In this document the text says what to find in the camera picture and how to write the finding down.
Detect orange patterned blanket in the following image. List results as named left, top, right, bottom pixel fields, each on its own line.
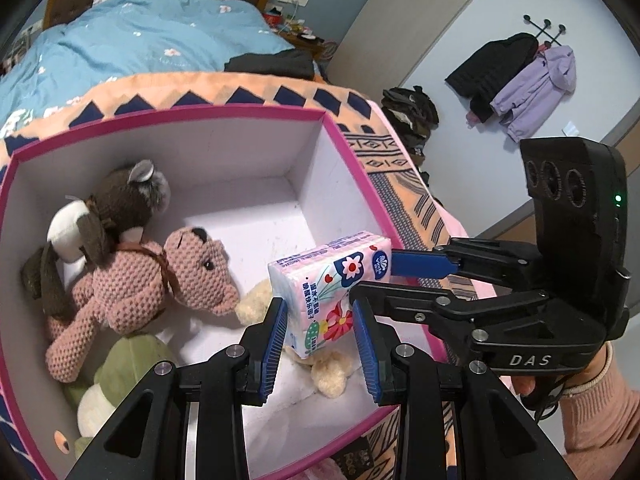
left=0, top=71, right=481, bottom=480

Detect small black box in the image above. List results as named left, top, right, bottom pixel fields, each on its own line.
left=335, top=435, right=376, bottom=480

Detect cream teddy bear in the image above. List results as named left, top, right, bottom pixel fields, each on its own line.
left=235, top=280, right=353, bottom=396

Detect pink brocade pouch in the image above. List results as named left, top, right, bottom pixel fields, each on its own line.
left=295, top=457, right=346, bottom=480

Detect pink bed sheet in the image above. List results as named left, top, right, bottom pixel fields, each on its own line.
left=370, top=97, right=501, bottom=301

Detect purple jacket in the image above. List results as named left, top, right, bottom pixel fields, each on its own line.
left=490, top=45, right=577, bottom=143

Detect pink knitted bear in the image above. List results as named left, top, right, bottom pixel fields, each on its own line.
left=45, top=226, right=240, bottom=383

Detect pink cardboard box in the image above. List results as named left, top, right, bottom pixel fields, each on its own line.
left=0, top=102, right=451, bottom=480

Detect brown and white dog plush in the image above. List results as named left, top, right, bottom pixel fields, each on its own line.
left=20, top=160, right=172, bottom=316

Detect wooden nightstand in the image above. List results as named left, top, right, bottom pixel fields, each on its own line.
left=285, top=35, right=331, bottom=81

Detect row of cosmetics bottles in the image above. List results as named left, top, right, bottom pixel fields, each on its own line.
left=0, top=22, right=43, bottom=73

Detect person's right hand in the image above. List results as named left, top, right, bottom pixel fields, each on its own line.
left=509, top=374, right=539, bottom=398

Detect black cable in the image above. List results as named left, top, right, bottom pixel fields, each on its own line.
left=535, top=355, right=613, bottom=421

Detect pile of dark clothes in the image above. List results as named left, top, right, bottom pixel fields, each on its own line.
left=382, top=86, right=441, bottom=166

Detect green frog plush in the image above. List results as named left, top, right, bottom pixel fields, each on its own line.
left=62, top=335, right=181, bottom=453

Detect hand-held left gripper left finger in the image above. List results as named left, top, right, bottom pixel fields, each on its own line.
left=65, top=297, right=290, bottom=480

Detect black clothing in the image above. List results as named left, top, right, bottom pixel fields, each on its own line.
left=223, top=49, right=316, bottom=80

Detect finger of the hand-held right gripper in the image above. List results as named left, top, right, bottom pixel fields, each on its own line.
left=390, top=237, right=546, bottom=286
left=349, top=281, right=553, bottom=346

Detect black jacket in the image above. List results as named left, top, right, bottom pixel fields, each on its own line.
left=445, top=32, right=538, bottom=123

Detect person's right forearm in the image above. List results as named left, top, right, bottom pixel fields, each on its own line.
left=555, top=342, right=640, bottom=480

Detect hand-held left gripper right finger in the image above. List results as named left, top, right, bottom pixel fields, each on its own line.
left=350, top=300, right=576, bottom=480

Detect black coat hooks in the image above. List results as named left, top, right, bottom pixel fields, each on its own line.
left=520, top=14, right=568, bottom=48

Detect blue flowered duvet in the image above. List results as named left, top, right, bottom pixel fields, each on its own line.
left=0, top=0, right=296, bottom=126

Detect floral tissue packet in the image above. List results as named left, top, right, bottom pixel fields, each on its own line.
left=267, top=230, right=393, bottom=361

